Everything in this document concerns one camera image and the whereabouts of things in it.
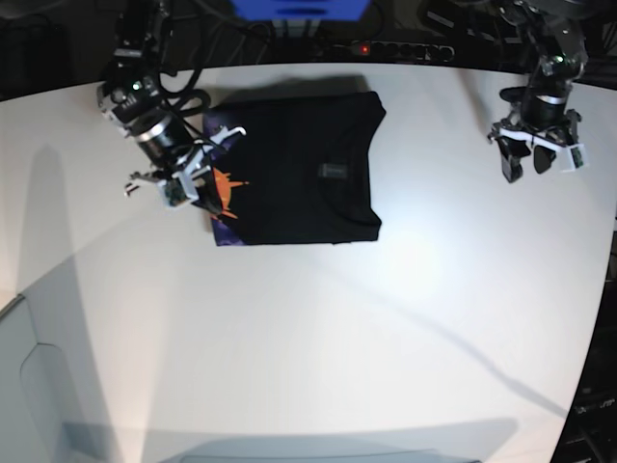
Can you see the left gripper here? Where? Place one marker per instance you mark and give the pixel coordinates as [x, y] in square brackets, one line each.
[539, 119]

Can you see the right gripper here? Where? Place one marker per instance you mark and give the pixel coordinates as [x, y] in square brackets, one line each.
[175, 152]

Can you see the black T-shirt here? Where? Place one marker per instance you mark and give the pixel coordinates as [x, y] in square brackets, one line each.
[299, 174]

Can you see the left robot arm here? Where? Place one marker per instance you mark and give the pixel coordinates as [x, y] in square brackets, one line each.
[557, 51]

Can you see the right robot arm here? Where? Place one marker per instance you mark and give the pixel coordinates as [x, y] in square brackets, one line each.
[133, 98]

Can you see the black power strip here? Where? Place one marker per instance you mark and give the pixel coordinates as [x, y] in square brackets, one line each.
[391, 52]

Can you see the blue plastic box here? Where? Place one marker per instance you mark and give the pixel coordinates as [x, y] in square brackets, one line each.
[337, 10]

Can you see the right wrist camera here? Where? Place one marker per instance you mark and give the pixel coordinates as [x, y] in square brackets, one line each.
[175, 196]

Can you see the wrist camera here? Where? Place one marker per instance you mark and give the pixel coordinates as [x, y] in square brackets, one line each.
[175, 196]
[572, 158]

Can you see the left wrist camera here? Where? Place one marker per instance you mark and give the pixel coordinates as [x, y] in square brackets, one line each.
[572, 158]

